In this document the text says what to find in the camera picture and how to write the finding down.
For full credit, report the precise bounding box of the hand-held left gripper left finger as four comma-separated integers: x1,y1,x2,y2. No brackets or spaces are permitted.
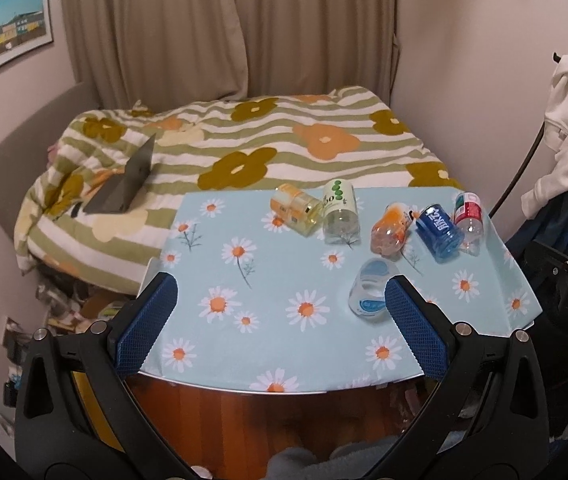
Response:
14,271,187,480

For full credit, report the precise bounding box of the clear cup dark blue label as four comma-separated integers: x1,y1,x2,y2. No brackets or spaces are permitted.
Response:
415,203,464,263

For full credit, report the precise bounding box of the black curved pole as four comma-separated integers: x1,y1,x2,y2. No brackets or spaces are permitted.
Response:
486,120,547,221

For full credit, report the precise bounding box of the floor clutter pile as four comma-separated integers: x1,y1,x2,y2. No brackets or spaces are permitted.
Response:
4,280,137,411

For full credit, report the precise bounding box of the clear cup light blue label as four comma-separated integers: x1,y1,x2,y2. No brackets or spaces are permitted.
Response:
348,258,400,317

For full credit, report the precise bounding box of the beige curtain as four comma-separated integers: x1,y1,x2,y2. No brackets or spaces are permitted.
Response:
229,0,397,106
59,0,245,111

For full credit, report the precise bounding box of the light blue daisy tablecloth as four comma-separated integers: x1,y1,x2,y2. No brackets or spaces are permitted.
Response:
136,186,545,395

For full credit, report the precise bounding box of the grey bed headboard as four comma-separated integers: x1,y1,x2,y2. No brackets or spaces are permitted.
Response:
0,81,102,221

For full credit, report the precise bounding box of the clear cup green dotted label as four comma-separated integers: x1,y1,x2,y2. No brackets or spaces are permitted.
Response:
322,178,361,246

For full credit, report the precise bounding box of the grey fuzzy slipper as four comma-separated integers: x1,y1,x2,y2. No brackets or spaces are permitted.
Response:
329,435,405,480
263,447,332,480

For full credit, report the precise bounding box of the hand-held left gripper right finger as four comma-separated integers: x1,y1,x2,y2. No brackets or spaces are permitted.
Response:
368,275,551,480

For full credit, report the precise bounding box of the striped flower blanket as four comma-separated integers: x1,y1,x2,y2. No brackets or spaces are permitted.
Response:
13,85,465,293

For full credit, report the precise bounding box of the clear cup yellow label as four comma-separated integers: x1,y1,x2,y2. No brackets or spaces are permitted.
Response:
270,183,325,238

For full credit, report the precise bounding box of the dark blue hanging cloth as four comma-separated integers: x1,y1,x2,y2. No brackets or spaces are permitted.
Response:
506,187,568,261

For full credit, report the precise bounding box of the clear cup red green label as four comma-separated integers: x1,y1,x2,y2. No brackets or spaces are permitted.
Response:
453,191,487,256

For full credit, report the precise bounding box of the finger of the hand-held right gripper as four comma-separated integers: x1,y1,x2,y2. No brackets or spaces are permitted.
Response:
523,231,568,283

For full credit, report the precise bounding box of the dark grey laptop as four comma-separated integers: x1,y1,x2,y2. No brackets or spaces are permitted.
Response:
83,134,157,215

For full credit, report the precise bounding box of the clear cup orange label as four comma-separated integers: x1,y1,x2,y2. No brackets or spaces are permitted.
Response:
370,202,415,255

